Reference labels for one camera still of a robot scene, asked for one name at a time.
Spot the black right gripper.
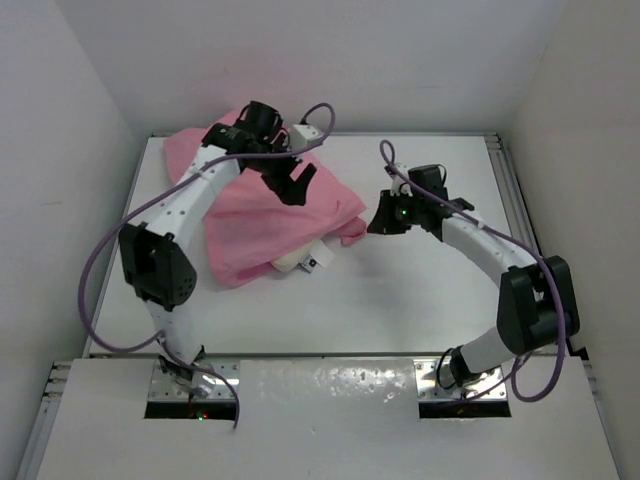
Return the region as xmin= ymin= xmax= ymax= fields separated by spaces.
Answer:
xmin=367 ymin=190 xmax=423 ymax=236

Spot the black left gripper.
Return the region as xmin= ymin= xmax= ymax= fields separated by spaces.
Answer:
xmin=245 ymin=134 xmax=313 ymax=204

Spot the cream pillow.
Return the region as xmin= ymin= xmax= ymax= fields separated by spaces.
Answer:
xmin=271 ymin=240 xmax=335 ymax=273

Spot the pink pillowcase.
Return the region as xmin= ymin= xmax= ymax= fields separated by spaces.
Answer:
xmin=162 ymin=109 xmax=369 ymax=291

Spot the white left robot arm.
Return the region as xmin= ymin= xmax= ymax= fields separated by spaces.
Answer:
xmin=118 ymin=101 xmax=323 ymax=387

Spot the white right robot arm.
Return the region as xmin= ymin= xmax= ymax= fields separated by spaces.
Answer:
xmin=367 ymin=164 xmax=580 ymax=389

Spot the white front cover board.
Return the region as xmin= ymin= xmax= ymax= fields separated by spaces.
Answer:
xmin=38 ymin=359 xmax=617 ymax=479

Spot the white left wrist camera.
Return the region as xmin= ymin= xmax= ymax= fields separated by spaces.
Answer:
xmin=289 ymin=124 xmax=323 ymax=151

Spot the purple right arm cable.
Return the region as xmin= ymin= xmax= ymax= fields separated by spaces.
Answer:
xmin=378 ymin=139 xmax=569 ymax=404

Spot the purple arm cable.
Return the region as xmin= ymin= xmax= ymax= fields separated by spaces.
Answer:
xmin=77 ymin=102 xmax=337 ymax=431
xmin=378 ymin=139 xmax=569 ymax=404

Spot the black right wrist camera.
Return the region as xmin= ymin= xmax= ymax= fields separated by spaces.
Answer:
xmin=408 ymin=164 xmax=448 ymax=200

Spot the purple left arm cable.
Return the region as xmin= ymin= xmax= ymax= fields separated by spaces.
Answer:
xmin=77 ymin=102 xmax=337 ymax=431

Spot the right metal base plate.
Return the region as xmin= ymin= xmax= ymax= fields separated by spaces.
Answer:
xmin=415 ymin=360 xmax=509 ymax=402

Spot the metal base plate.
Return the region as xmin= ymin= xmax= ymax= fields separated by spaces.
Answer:
xmin=415 ymin=360 xmax=509 ymax=402
xmin=147 ymin=359 xmax=234 ymax=403

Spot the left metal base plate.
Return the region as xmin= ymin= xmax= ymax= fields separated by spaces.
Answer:
xmin=147 ymin=359 xmax=234 ymax=403

